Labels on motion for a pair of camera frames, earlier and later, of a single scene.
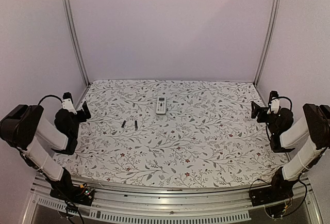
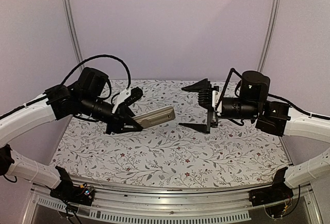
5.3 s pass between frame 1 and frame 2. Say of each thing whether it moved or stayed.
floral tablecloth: stayed
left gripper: moved
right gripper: moved
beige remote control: moved
